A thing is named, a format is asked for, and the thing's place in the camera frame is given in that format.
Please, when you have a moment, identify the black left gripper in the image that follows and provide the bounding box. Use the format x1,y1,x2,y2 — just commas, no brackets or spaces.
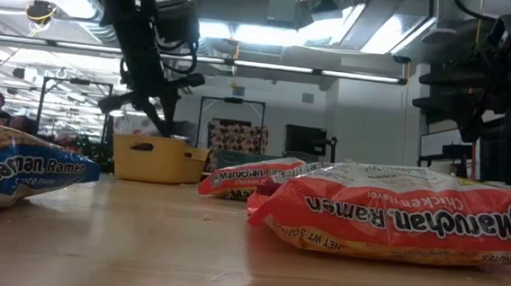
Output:
95,32,210,140

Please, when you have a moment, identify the grey ceiling box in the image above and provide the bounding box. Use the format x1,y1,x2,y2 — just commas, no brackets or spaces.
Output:
265,0,299,25

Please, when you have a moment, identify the black background frame rig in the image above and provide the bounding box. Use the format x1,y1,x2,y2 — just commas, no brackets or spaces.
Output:
196,95,267,154
34,76,114,146

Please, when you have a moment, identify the orange Maruchan ramen pack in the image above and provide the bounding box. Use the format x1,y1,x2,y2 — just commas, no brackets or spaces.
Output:
242,155,511,272
197,151,308,206

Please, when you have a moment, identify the black equipment stand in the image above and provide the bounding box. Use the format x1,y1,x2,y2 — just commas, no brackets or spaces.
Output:
324,135,339,164

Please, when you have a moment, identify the yellow plastic bin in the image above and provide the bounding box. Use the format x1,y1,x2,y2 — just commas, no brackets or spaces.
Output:
109,132,211,187

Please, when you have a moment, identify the patterned fabric panel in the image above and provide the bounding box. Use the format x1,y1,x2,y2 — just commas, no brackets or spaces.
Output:
207,120,270,156

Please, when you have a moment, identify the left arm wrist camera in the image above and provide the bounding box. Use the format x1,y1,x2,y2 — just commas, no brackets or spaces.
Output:
152,0,203,52

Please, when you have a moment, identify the teal plastic bin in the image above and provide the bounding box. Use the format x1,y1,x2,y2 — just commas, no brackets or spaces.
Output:
215,150,285,175

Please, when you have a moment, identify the ceiling cable reel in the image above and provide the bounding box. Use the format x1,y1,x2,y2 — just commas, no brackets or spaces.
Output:
24,0,58,26

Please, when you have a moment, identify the black monitor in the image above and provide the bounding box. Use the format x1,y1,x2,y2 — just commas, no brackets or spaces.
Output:
283,123,328,157

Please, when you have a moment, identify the long ceiling light bar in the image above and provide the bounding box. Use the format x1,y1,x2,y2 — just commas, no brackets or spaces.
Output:
0,33,409,86

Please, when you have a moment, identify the blue Maruchan ramen pack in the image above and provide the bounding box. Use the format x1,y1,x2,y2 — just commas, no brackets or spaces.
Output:
0,119,104,222

